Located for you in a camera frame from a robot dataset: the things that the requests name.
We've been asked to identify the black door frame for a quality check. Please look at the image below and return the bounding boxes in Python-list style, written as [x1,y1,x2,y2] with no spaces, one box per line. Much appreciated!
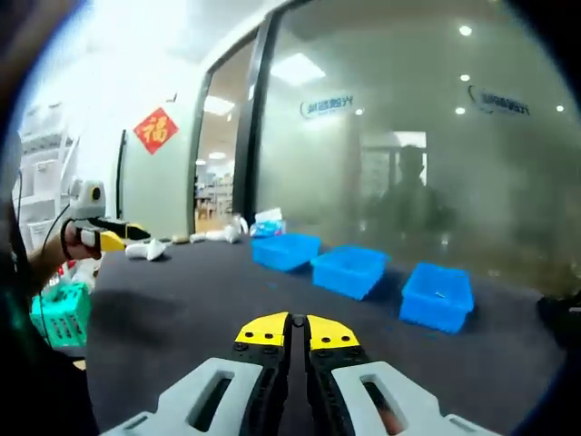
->
[231,13,285,228]

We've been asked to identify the blue plastic bin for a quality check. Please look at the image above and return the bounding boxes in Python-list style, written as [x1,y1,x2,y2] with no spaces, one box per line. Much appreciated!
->
[399,261,476,334]
[310,244,391,301]
[251,233,321,273]

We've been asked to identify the blue logo sticker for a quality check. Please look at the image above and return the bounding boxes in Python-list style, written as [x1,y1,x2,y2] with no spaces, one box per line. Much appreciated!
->
[468,84,531,117]
[299,94,355,120]

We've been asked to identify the black door handle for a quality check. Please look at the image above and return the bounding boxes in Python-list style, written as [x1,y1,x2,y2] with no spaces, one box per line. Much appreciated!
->
[115,129,127,219]

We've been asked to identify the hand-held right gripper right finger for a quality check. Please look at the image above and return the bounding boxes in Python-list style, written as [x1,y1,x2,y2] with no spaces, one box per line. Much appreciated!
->
[304,313,489,436]

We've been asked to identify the person's left hand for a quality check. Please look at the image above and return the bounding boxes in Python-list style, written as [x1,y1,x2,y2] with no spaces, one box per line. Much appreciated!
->
[63,220,103,261]

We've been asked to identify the black wrist strap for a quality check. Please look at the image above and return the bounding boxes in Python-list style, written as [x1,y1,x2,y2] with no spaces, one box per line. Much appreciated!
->
[60,219,76,261]

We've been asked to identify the plastic bottles cluster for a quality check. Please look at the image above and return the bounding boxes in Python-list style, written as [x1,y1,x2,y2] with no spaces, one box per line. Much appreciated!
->
[58,261,99,292]

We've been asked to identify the person's black clothing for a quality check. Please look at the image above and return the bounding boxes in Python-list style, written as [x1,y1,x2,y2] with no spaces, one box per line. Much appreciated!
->
[0,199,101,436]

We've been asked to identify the white curved plastic object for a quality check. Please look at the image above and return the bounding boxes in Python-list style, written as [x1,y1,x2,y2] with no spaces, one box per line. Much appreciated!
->
[206,224,241,244]

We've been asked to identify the tissue pack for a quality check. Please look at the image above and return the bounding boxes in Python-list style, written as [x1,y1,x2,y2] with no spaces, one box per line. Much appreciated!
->
[250,207,287,238]

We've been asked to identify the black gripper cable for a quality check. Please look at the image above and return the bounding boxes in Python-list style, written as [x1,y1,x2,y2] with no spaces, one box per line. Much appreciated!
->
[38,202,74,328]

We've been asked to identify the black device cable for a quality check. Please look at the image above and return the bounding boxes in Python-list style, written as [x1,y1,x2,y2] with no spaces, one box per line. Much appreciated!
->
[15,167,27,260]

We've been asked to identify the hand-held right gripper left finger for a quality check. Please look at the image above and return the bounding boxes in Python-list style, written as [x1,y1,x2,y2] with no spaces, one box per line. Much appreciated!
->
[102,311,293,436]

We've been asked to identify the large white plastic object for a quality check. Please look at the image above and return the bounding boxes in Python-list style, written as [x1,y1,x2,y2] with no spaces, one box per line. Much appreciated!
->
[124,238,167,263]

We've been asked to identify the white shelf rack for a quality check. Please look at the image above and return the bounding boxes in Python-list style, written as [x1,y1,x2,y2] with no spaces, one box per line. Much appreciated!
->
[20,102,81,246]

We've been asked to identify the green plastic crate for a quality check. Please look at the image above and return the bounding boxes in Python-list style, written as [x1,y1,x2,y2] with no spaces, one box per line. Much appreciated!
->
[30,282,92,347]

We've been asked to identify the red paper wall decoration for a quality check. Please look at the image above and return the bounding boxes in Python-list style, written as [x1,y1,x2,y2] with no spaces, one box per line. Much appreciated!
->
[133,106,180,155]

